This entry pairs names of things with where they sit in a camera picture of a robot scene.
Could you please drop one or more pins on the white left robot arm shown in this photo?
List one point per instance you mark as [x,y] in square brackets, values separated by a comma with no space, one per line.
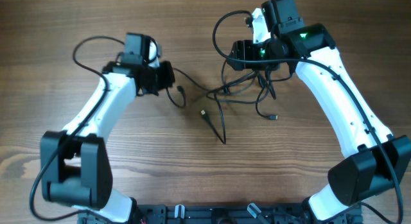
[74,166]

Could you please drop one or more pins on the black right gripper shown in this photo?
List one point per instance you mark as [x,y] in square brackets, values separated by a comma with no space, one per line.
[243,49]

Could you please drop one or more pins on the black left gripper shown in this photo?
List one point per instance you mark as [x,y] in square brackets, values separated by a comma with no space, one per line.
[167,77]

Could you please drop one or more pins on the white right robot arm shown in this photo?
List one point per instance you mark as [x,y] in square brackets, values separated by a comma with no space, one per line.
[374,159]

